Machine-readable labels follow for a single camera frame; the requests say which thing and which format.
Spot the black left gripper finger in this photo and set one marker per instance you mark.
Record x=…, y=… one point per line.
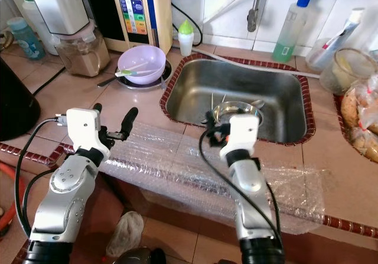
x=97, y=107
x=130, y=119

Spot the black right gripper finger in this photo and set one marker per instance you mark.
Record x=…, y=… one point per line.
x=209, y=120

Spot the purple plastic bowl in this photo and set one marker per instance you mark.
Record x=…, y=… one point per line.
x=150, y=60

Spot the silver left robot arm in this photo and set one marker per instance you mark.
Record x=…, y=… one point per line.
x=62, y=205

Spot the thin green-tipped chopstick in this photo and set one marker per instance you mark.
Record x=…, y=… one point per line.
x=212, y=107

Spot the small steel bowl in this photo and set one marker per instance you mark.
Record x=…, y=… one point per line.
x=239, y=106

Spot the white green-tipped utensil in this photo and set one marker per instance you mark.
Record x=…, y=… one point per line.
x=139, y=68

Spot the clear bubble wrap sheet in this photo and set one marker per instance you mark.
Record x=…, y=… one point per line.
x=165, y=157

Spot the glass jar brown contents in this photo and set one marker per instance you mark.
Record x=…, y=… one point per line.
x=82, y=57

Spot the stainless steel sink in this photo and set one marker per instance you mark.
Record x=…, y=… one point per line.
x=266, y=93

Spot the black electric kettle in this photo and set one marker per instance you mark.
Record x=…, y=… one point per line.
x=18, y=104

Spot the white bottle green cap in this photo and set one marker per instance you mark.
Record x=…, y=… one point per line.
x=185, y=42

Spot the teal plastic bottle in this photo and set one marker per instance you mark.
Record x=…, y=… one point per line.
x=26, y=39

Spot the crumpled white cloth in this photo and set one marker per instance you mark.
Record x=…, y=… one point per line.
x=126, y=234

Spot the beige water ionizer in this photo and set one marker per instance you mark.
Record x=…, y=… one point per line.
x=156, y=22

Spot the white water filter appliance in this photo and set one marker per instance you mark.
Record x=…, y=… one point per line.
x=59, y=7

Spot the orange rimmed basin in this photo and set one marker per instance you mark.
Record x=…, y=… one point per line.
x=5, y=166

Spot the white plastic jug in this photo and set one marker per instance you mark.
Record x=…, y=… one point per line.
x=38, y=13

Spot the green dish soap bottle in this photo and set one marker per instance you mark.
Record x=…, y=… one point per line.
x=289, y=39

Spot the dark left robot foot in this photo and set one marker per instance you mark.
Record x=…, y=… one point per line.
x=140, y=257

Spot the small clear plastic cup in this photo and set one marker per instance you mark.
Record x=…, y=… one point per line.
x=316, y=54

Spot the large clear plastic container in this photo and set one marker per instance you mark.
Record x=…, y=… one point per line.
x=345, y=75

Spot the plastic bag of food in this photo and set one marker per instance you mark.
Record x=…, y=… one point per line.
x=363, y=122

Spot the white toothpaste tube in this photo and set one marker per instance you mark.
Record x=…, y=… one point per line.
x=339, y=36

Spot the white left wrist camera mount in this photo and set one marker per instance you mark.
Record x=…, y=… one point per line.
x=82, y=128

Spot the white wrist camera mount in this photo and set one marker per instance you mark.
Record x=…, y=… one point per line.
x=82, y=128
x=241, y=133

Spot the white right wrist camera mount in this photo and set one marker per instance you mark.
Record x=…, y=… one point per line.
x=241, y=133

